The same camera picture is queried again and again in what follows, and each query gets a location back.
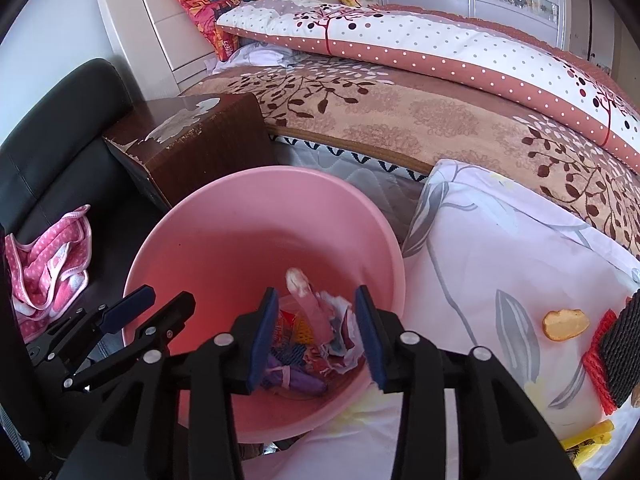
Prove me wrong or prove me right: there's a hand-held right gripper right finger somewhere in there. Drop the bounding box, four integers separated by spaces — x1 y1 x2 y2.
354 285 583 480

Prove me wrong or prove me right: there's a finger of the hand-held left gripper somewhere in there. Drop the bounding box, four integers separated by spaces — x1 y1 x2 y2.
62 291 197 393
37 285 157 361

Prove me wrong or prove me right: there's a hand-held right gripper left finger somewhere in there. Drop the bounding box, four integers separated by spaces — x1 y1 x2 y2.
55 287 279 480

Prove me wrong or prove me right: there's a blue flower print wrapper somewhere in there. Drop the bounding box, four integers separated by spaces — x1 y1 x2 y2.
325 292 363 373

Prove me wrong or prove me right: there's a yellow foam fruit net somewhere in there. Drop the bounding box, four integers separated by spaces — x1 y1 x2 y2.
295 320 321 346

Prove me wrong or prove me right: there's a red candy wrapper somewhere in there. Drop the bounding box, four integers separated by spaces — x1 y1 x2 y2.
302 345 333 376

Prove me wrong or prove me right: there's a reddish wrapper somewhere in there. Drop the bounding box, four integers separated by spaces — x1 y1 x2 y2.
285 267 333 343

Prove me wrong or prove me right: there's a pink plastic bin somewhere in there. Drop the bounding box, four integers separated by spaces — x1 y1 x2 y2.
122 167 406 443

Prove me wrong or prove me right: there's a brown bread piece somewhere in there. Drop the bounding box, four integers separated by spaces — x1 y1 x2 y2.
543 308 590 342

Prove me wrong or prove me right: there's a red foam fruit net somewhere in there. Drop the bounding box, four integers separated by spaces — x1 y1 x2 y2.
582 309 632 415

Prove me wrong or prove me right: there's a yellow snack wrapper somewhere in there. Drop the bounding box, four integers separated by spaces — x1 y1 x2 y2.
560 420 616 463

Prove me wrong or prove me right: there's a black foam fruit net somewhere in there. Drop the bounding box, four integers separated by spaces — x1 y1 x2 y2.
598 289 640 408

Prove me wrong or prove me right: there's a pink dotted towel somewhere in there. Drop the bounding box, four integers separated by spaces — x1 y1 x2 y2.
5 204 92 343

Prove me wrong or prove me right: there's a white floral sheet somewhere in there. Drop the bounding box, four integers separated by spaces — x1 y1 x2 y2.
240 159 640 480

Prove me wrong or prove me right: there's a black leather chair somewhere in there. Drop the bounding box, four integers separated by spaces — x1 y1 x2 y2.
0 57 166 461

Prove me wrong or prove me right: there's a quilted mattress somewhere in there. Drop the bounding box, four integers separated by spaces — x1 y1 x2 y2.
270 132 433 241

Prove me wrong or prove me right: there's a brown wooden nightstand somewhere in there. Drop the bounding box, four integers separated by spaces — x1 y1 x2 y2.
102 92 275 211

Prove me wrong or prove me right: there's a brown leaf print blanket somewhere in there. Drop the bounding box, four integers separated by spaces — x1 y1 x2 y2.
182 55 640 261

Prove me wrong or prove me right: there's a white crumpled cloth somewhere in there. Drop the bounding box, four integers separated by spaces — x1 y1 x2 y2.
207 42 301 76

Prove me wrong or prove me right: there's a cream headboard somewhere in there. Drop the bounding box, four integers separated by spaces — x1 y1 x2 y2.
95 0 383 98

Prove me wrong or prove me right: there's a dotted white pink quilt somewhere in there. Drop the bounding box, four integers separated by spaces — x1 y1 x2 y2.
216 0 640 171

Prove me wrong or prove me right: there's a colourful printed pillow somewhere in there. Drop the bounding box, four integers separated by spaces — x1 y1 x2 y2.
167 0 278 63

